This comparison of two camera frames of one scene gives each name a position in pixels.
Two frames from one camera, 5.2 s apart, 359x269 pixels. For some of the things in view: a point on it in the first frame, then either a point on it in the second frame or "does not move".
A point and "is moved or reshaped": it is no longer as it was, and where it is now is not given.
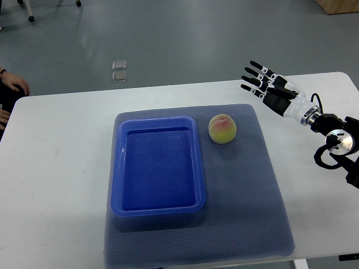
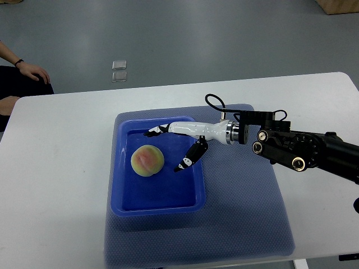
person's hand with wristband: [14, 81] -> [30, 70]
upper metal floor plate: [119, 65] does not move
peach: [222, 129] is moved or reshaped
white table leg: [300, 264] does not move
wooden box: [336, 7] does not move
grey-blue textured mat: [243, 215] does not move
